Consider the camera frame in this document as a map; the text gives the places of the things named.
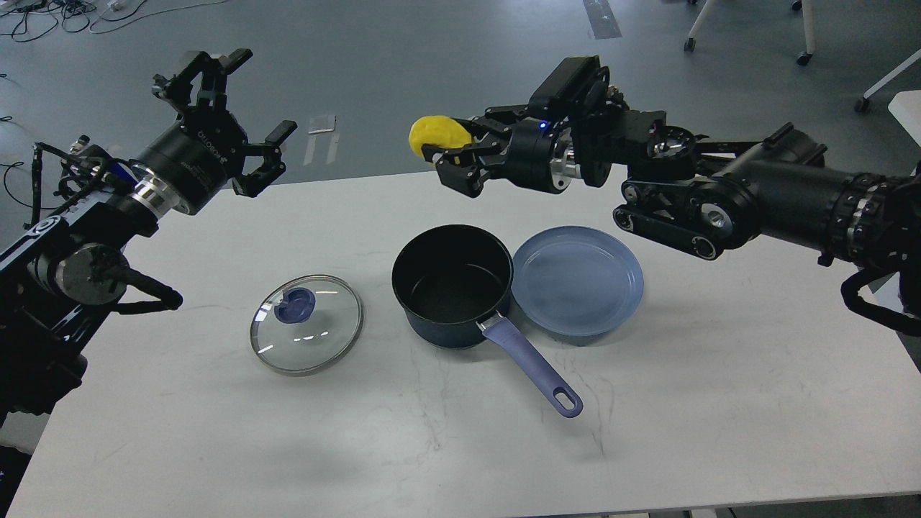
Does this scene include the yellow potato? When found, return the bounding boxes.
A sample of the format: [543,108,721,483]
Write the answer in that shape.
[407,115,473,158]

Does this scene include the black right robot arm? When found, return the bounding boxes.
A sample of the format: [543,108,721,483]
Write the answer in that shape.
[408,55,920,337]

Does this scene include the white chair legs with casters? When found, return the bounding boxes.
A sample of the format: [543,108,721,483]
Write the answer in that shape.
[682,0,817,65]

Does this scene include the blue round plate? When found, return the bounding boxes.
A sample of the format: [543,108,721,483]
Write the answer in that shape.
[512,225,645,339]

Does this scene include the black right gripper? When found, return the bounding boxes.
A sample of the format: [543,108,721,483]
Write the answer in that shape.
[422,104,580,198]

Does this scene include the tangled floor cables top left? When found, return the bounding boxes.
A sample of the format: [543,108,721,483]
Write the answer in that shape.
[0,0,231,45]

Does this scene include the black floor cable left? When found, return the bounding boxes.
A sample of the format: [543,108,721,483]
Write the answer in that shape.
[0,161,37,211]

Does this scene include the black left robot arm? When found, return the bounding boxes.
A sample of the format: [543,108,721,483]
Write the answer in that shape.
[1,48,297,419]

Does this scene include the dark blue saucepan purple handle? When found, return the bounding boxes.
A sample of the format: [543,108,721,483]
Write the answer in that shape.
[391,224,584,419]

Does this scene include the glass pot lid purple knob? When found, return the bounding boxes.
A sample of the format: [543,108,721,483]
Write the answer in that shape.
[250,274,364,376]

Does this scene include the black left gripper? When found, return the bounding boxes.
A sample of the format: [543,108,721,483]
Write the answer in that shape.
[134,48,297,216]

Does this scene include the white table leg right edge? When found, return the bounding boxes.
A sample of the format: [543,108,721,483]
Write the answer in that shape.
[854,49,920,144]

